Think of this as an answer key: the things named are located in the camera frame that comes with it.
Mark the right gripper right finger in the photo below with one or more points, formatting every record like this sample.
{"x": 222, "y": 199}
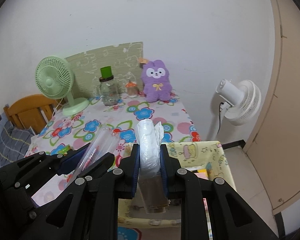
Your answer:
{"x": 210, "y": 209}

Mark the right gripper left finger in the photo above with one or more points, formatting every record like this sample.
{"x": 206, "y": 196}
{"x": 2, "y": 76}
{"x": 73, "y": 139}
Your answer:
{"x": 88, "y": 209}

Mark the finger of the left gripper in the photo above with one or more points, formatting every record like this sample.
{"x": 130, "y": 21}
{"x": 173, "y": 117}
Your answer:
{"x": 99, "y": 167}
{"x": 67, "y": 163}

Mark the clear plastic package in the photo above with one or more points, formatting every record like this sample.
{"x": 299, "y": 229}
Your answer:
{"x": 105, "y": 140}

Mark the white bag roll cardboard core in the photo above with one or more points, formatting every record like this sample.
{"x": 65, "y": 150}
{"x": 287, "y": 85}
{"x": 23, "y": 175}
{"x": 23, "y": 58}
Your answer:
{"x": 149, "y": 137}

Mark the pink cartoon tissue pack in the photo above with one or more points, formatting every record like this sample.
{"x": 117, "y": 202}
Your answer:
{"x": 202, "y": 173}

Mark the grey plaid pillow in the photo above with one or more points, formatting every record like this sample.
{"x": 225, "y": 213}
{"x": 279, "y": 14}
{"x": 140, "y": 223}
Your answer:
{"x": 14, "y": 143}

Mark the wooden chair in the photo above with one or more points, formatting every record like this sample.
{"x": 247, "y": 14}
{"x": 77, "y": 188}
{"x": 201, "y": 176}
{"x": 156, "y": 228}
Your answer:
{"x": 33, "y": 111}

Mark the yellow patterned storage box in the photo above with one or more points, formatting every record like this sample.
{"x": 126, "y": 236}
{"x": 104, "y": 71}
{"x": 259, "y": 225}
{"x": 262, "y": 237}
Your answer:
{"x": 192, "y": 156}

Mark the glass jar with green lid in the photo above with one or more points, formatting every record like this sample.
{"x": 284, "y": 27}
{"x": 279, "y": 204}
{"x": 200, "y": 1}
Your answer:
{"x": 108, "y": 87}

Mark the small cotton swab jar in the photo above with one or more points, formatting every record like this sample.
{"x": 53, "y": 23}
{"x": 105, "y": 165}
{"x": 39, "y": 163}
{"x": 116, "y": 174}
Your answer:
{"x": 132, "y": 89}

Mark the beige door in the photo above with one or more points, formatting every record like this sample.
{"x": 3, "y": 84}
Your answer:
{"x": 274, "y": 144}

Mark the green desk fan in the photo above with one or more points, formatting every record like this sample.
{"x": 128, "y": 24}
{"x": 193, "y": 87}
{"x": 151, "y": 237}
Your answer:
{"x": 55, "y": 79}

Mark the purple plush bunny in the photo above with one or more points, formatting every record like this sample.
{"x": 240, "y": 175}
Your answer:
{"x": 155, "y": 78}

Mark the green patterned backboard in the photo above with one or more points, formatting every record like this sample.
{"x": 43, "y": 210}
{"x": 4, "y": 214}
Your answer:
{"x": 123, "y": 60}

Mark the white standing fan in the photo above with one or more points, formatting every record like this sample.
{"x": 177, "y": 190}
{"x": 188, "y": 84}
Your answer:
{"x": 240, "y": 104}

